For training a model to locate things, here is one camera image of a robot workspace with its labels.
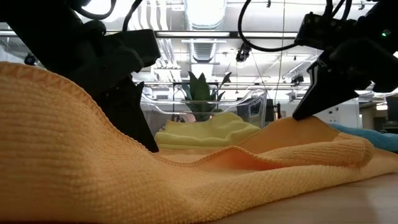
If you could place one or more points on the green potted plant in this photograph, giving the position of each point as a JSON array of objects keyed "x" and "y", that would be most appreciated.
[{"x": 200, "y": 93}]

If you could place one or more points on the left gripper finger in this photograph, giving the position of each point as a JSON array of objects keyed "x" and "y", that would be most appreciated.
[{"x": 127, "y": 118}]

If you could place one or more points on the clear plastic bin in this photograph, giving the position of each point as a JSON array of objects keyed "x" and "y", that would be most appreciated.
[{"x": 256, "y": 104}]

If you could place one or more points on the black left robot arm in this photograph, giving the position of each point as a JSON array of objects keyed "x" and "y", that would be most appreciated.
[{"x": 37, "y": 28}]

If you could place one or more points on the orange microfiber towel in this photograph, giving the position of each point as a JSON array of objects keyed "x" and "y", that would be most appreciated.
[{"x": 93, "y": 174}]

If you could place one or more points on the yellow microfiber towel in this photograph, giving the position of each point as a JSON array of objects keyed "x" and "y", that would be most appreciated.
[{"x": 211, "y": 130}]

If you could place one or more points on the black computer monitor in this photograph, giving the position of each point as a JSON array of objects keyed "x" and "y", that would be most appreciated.
[
  {"x": 392, "y": 109},
  {"x": 250, "y": 107}
]

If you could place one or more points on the black ceiling camera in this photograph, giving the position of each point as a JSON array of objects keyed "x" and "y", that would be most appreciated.
[
  {"x": 243, "y": 53},
  {"x": 29, "y": 59},
  {"x": 297, "y": 79}
]

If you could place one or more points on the black overhead frame beam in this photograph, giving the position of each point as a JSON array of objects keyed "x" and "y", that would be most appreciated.
[{"x": 233, "y": 34}]

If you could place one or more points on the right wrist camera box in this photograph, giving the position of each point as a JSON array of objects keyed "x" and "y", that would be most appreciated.
[{"x": 323, "y": 31}]

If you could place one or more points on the teal microfiber towel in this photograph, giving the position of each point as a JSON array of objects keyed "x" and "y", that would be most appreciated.
[{"x": 373, "y": 137}]

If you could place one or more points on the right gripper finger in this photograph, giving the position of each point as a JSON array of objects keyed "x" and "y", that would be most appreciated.
[{"x": 323, "y": 93}]

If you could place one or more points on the black equipment stand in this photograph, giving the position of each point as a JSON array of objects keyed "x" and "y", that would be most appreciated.
[{"x": 273, "y": 109}]

